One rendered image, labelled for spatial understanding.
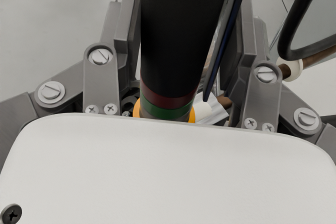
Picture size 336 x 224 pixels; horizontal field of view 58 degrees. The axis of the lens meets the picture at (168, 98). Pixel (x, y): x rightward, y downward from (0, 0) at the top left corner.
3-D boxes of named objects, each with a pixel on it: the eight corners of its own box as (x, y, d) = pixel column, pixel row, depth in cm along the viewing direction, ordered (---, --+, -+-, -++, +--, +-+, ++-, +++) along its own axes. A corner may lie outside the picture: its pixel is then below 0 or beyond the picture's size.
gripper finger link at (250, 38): (220, 151, 13) (218, 32, 16) (294, 158, 13) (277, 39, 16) (242, 116, 10) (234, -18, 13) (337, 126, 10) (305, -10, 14)
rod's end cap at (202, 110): (199, 106, 27) (203, 95, 25) (212, 125, 26) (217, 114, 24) (179, 116, 26) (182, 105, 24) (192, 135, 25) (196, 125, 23)
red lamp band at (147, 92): (178, 53, 19) (180, 39, 18) (208, 93, 17) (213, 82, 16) (129, 73, 18) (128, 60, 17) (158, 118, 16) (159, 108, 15)
